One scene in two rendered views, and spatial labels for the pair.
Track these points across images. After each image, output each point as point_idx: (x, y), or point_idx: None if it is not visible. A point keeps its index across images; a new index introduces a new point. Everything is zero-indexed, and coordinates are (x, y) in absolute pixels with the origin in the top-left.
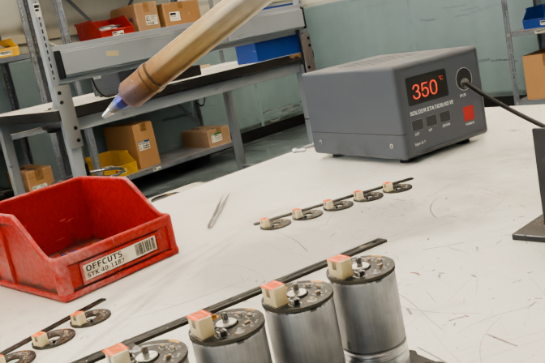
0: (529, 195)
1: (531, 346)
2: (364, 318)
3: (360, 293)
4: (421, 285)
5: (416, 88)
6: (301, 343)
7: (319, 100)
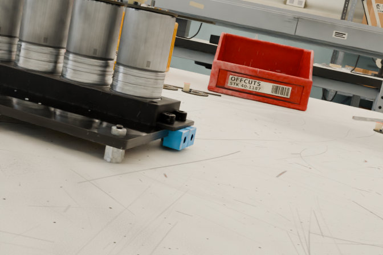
0: None
1: (281, 181)
2: (122, 34)
3: (126, 14)
4: (345, 160)
5: None
6: (72, 19)
7: None
